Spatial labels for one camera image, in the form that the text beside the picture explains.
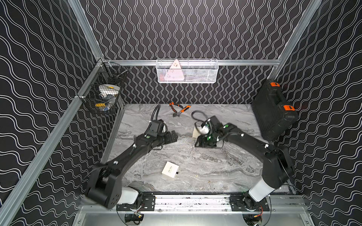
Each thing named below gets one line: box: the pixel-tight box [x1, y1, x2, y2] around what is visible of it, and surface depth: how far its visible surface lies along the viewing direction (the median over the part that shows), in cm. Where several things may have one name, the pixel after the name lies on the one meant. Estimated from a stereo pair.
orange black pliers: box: [168, 102, 184, 114], surface depth 123 cm
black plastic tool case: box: [251, 78, 299, 141], surface depth 92 cm
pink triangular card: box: [164, 59, 185, 81], surface depth 92 cm
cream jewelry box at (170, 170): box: [161, 161, 180, 179], surface depth 85 cm
